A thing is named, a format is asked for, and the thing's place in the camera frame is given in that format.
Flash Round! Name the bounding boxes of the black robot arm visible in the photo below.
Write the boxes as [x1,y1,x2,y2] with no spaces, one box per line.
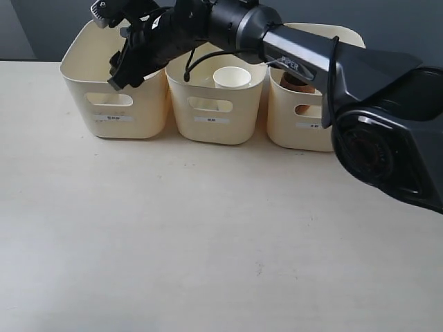
[91,1,442,213]

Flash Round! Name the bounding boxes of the white paper cup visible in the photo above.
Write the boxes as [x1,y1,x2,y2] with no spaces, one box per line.
[207,66,253,112]

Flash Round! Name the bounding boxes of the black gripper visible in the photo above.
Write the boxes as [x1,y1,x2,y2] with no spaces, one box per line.
[108,6,208,91]

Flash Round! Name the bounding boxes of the cream plastic bin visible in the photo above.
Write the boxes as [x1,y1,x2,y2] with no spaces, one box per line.
[266,22,368,154]
[165,53,267,145]
[60,21,170,139]

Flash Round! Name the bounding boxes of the left cream plastic bin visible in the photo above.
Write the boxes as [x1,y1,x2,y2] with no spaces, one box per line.
[60,21,170,139]

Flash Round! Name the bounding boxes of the brown wooden cup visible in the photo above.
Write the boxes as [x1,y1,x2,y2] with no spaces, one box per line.
[280,72,316,115]

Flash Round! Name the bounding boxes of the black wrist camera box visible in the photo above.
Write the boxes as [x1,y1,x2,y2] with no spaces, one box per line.
[90,0,160,28]

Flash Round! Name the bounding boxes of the middle cream plastic bin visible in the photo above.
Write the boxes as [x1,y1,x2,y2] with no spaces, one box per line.
[165,53,267,145]

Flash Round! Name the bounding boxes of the right cream plastic bin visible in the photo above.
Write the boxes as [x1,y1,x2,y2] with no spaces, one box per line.
[266,22,368,154]

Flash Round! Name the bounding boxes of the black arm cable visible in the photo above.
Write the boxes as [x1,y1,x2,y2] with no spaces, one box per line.
[183,37,340,122]

